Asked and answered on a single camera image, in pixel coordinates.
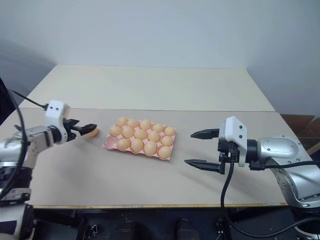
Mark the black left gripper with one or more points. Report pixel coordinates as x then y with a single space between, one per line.
68 131

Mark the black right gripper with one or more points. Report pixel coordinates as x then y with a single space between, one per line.
228 152

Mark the beige egg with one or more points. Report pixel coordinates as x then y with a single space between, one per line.
127 132
153 136
164 152
137 145
122 121
124 144
158 127
115 130
169 130
150 148
145 124
93 133
132 123
167 140
140 134

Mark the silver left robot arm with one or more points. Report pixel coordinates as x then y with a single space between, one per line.
37 140

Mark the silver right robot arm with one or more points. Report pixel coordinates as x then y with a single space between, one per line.
282 150

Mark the pink egg tray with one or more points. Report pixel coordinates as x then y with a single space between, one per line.
111 145

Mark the dark rounded shape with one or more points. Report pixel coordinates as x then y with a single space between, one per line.
184 230

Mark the black panel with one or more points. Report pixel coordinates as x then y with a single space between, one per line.
5 100

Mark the brown cardboard box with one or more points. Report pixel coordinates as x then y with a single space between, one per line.
302 127

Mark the white robot torso shell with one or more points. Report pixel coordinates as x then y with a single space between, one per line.
15 222

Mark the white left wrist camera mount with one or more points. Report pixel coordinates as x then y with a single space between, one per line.
55 113

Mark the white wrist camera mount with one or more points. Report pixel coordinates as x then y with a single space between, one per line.
55 113
233 130

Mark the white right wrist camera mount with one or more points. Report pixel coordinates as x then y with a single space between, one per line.
233 130

